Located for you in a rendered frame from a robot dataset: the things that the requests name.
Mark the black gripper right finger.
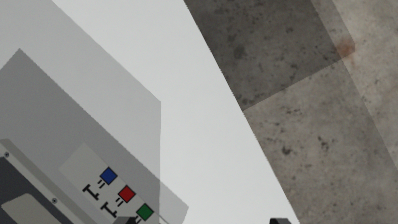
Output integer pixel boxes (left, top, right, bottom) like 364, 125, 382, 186
269, 218, 292, 224

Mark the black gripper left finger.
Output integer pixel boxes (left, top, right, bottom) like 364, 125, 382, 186
113, 216, 136, 224

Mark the grey paper strip with colored squares and marks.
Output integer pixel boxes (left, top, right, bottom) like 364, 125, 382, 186
59, 142, 167, 224

